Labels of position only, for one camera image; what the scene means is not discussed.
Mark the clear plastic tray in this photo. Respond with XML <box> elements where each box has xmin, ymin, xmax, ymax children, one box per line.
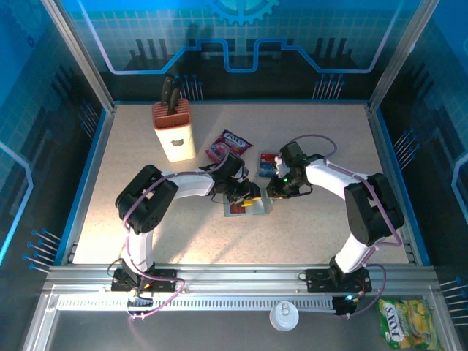
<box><xmin>254</xmin><ymin>146</ymin><xmax>283</xmax><ymax>180</ymax></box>

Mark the purple Fox's candy bag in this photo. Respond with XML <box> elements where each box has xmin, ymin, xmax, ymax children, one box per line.
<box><xmin>204</xmin><ymin>129</ymin><xmax>254</xmax><ymax>164</ymax></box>

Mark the white and orange knife block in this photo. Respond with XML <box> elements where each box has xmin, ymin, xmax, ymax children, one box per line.
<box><xmin>151</xmin><ymin>97</ymin><xmax>197</xmax><ymax>163</ymax></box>

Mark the black electronics box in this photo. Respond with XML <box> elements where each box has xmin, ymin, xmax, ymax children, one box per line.
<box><xmin>332</xmin><ymin>292</ymin><xmax>363</xmax><ymax>318</ymax></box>

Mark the yellow green Fox's candy bag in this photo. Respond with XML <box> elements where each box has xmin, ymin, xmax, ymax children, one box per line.
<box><xmin>376</xmin><ymin>298</ymin><xmax>439</xmax><ymax>351</ymax></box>

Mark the aluminium cross rail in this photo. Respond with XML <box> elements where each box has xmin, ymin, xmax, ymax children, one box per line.
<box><xmin>43</xmin><ymin>263</ymin><xmax>439</xmax><ymax>293</ymax></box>

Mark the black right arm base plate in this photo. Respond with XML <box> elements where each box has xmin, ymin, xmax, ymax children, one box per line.
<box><xmin>305</xmin><ymin>268</ymin><xmax>373</xmax><ymax>293</ymax></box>

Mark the aluminium side rail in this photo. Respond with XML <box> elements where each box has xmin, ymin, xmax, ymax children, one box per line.
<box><xmin>54</xmin><ymin>102</ymin><xmax>118</xmax><ymax>266</ymax></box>
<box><xmin>366</xmin><ymin>103</ymin><xmax>431</xmax><ymax>266</ymax></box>

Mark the short black-handled knife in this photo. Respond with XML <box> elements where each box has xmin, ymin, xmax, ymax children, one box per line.
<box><xmin>167</xmin><ymin>86</ymin><xmax>183</xmax><ymax>115</ymax></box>

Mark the slotted grey cable duct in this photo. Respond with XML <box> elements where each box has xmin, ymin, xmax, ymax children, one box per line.
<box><xmin>56</xmin><ymin>295</ymin><xmax>337</xmax><ymax>312</ymax></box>

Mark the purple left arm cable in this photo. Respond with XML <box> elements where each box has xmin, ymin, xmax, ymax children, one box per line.
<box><xmin>122</xmin><ymin>149</ymin><xmax>231</xmax><ymax>322</ymax></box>

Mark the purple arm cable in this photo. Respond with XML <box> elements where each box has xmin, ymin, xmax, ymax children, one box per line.
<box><xmin>290</xmin><ymin>133</ymin><xmax>403</xmax><ymax>319</ymax></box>
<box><xmin>122</xmin><ymin>149</ymin><xmax>231</xmax><ymax>322</ymax></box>

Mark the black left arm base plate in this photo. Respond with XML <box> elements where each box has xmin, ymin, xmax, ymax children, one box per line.
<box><xmin>110</xmin><ymin>268</ymin><xmax>184</xmax><ymax>293</ymax></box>

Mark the long black-handled knife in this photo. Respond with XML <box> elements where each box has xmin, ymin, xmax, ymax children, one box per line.
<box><xmin>159</xmin><ymin>74</ymin><xmax>175</xmax><ymax>110</ymax></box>

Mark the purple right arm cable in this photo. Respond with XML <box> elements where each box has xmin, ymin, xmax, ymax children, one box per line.
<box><xmin>290</xmin><ymin>133</ymin><xmax>403</xmax><ymax>319</ymax></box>

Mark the aluminium frame post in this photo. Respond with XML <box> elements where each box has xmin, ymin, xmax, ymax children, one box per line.
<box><xmin>39</xmin><ymin>0</ymin><xmax>118</xmax><ymax>113</ymax></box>
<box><xmin>367</xmin><ymin>0</ymin><xmax>442</xmax><ymax>113</ymax></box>

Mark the aluminium lower frame bar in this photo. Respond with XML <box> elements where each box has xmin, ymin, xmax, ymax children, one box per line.
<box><xmin>426</xmin><ymin>288</ymin><xmax>462</xmax><ymax>351</ymax></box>
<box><xmin>21</xmin><ymin>290</ymin><xmax>61</xmax><ymax>351</ymax></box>

